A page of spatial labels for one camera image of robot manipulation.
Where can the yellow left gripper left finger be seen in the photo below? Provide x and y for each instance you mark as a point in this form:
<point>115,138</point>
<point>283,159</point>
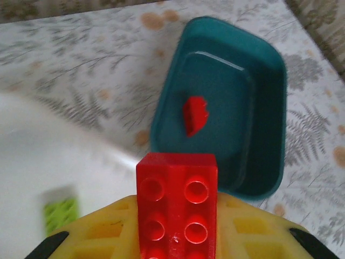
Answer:
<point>107,232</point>

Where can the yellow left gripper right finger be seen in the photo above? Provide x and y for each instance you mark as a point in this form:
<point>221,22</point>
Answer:
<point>242,234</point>

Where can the red lego brick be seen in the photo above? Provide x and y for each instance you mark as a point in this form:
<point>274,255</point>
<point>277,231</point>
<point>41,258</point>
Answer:
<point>175,202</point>
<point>195,116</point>

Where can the green lego brick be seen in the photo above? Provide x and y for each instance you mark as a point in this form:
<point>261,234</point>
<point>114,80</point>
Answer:
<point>60,215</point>

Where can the white plastic container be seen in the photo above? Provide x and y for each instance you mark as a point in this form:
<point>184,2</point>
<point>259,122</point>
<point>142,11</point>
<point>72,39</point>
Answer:
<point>40,148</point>

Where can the teal plastic container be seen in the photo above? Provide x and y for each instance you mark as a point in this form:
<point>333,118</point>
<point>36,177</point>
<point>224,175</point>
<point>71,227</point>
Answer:
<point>237,81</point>

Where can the floral tablecloth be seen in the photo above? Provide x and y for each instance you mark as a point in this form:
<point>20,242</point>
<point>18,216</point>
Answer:
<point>81,54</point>

